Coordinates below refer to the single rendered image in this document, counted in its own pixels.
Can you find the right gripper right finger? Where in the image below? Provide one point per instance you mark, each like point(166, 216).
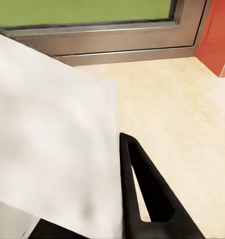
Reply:
point(169, 218)

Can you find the fixed window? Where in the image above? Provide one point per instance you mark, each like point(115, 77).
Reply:
point(93, 32)

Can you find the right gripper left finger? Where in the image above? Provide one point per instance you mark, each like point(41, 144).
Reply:
point(48, 230)

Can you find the paper coffee filter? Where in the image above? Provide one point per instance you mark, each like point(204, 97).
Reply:
point(59, 156)

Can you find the countertop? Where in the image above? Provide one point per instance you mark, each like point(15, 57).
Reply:
point(175, 108)

